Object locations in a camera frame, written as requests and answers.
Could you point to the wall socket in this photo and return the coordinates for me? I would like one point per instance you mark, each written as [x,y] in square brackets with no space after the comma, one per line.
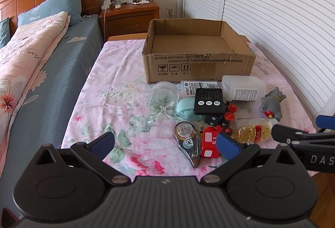
[170,12]

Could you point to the pink floral tablecloth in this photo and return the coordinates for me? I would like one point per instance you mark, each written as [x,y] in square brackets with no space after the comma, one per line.
[117,81]

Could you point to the grey animal toy figure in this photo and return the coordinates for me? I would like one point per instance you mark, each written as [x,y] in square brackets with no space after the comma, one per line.
[272,106]

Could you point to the pink floral quilt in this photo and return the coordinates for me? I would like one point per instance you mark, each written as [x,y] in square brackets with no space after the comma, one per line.
[26,55]

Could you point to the clear plastic jar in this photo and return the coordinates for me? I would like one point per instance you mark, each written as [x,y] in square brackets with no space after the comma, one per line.
[162,112]

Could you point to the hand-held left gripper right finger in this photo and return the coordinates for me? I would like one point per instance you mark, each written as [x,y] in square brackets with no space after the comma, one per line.
[227,145]

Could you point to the white power strip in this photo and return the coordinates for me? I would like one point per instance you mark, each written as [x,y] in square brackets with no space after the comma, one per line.
[106,3]

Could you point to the white labelled flat case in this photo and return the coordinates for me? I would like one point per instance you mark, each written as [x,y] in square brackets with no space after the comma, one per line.
[200,84]

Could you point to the blue bed sheet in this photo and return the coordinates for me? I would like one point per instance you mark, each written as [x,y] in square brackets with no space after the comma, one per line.
[65,65]

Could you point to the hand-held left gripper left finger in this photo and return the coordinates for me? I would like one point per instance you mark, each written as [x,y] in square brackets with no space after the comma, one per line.
[103,143]

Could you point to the mint green case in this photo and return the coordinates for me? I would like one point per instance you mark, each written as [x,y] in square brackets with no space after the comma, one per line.
[185,110]

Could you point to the white translucent plastic bottle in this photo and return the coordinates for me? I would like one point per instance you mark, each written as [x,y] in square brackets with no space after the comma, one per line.
[243,88]

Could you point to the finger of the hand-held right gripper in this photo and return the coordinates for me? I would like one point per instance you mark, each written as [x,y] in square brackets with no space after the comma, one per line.
[325,121]
[288,135]

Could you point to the correction tape dispenser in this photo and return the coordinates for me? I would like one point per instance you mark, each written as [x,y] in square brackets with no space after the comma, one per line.
[187,139]

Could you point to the wooden nightstand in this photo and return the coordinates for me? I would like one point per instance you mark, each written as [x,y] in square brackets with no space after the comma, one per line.
[130,21]

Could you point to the blue-grey pillow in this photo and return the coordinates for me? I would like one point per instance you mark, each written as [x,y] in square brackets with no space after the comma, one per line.
[52,5]

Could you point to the brown cardboard box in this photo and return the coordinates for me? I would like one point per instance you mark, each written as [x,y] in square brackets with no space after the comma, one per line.
[199,68]

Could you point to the teal pillow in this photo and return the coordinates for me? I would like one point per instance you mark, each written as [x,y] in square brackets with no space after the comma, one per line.
[4,33]

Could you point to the bottle of golden capsules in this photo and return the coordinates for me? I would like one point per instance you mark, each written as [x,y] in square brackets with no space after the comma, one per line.
[251,131]

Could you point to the black cube with red knobs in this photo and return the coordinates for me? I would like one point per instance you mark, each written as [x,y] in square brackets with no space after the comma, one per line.
[214,120]

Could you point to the black digital timer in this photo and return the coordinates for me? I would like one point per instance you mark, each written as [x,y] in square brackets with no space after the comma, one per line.
[209,102]

